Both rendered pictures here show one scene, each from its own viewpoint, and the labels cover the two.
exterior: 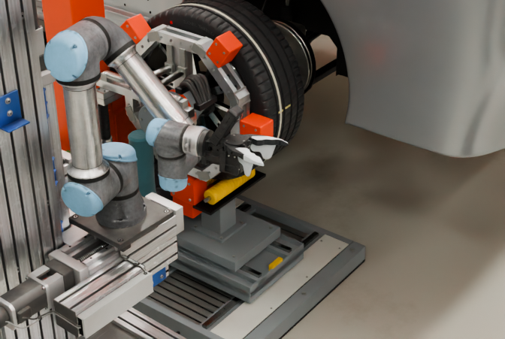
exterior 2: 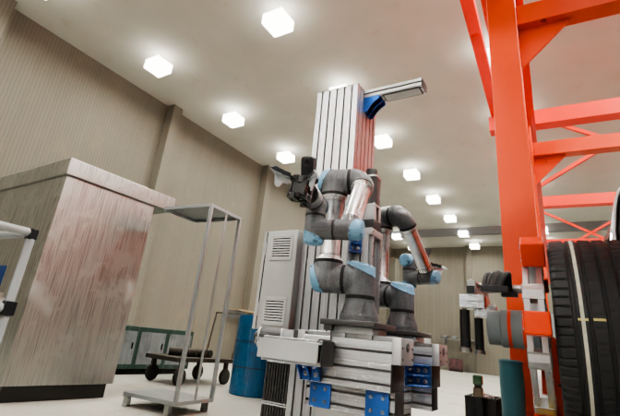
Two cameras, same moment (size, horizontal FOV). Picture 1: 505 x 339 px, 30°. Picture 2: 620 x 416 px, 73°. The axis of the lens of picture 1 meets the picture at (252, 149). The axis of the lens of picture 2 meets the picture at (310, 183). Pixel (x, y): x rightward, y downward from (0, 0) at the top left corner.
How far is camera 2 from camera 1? 2.83 m
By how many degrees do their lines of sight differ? 95
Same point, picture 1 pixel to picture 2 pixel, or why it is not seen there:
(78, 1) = (511, 262)
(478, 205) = not seen: outside the picture
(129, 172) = (352, 275)
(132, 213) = (348, 310)
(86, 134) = not seen: hidden behind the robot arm
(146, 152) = (506, 374)
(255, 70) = (552, 267)
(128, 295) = (293, 347)
